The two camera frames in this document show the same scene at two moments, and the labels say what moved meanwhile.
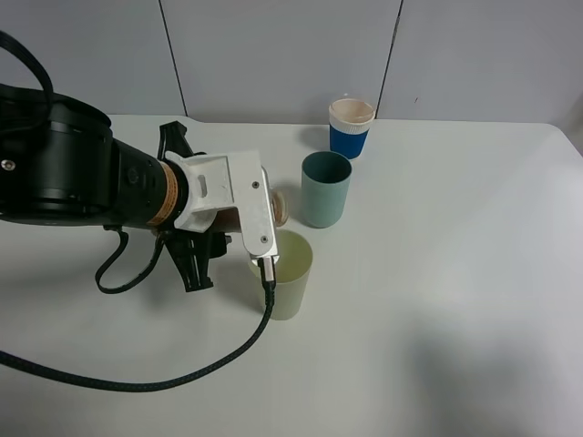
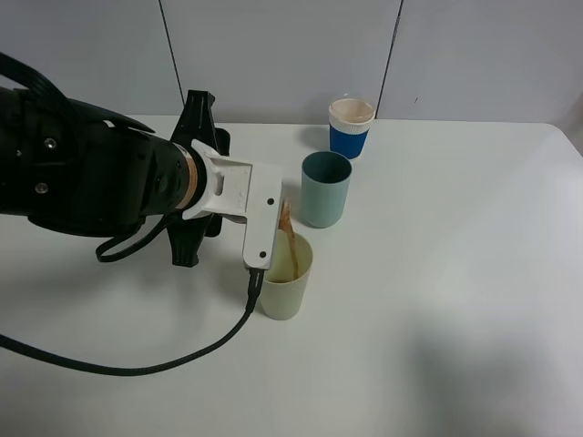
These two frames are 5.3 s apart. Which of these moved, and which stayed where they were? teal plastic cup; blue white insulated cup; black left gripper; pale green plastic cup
Moved: black left gripper
Stayed: blue white insulated cup; pale green plastic cup; teal plastic cup
